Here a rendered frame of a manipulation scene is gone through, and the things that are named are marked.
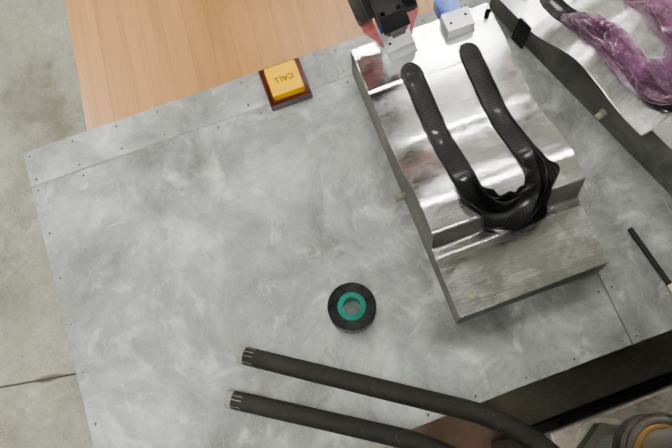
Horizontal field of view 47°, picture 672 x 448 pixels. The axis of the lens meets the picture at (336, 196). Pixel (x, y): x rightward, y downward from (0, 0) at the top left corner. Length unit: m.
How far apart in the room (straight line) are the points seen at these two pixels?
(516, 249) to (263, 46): 0.61
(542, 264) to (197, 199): 0.61
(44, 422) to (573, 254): 1.50
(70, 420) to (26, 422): 0.12
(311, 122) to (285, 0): 0.27
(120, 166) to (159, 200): 0.10
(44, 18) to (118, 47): 1.13
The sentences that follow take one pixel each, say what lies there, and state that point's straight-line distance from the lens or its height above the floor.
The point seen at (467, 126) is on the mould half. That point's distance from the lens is 1.32.
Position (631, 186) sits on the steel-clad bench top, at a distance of 1.43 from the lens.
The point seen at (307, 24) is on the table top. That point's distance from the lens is 1.52.
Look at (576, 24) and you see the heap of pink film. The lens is 1.44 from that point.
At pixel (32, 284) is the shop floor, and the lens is 2.35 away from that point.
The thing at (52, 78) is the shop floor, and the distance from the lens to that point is 2.56.
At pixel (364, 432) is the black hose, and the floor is 0.87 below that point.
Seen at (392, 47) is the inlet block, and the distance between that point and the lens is 1.32.
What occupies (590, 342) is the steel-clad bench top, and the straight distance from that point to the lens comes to 1.35.
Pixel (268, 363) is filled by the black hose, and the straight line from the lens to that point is 1.27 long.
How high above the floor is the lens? 2.09
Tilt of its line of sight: 71 degrees down
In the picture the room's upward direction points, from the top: 10 degrees counter-clockwise
